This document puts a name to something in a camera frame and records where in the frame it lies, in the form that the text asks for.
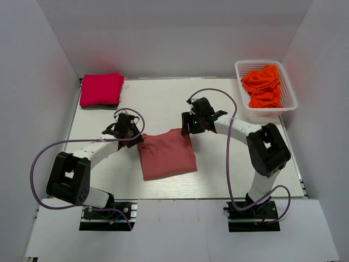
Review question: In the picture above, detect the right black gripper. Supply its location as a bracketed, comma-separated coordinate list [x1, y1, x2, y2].
[182, 111, 206, 136]

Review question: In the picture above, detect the salmon pink t-shirt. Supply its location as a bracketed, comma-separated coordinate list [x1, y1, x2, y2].
[137, 128, 197, 181]

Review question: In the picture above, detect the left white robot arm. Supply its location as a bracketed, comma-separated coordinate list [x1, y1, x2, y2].
[46, 112, 143, 218]

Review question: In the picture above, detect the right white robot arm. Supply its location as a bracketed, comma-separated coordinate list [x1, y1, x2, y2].
[181, 98, 291, 218]

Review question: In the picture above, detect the folded magenta t-shirt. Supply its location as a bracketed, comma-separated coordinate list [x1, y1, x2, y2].
[80, 73, 124, 108]

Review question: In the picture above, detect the orange crumpled t-shirt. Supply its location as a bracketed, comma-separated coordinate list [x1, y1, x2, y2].
[241, 64, 283, 109]

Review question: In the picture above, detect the white plastic mesh basket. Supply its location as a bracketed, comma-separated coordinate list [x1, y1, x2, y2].
[235, 60, 297, 117]

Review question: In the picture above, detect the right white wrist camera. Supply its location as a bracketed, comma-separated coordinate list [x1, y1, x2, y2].
[186, 99, 196, 115]

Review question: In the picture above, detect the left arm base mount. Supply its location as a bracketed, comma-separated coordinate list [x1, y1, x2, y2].
[79, 200, 137, 232]

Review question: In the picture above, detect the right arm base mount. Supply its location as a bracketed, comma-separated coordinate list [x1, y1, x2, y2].
[223, 201, 280, 233]

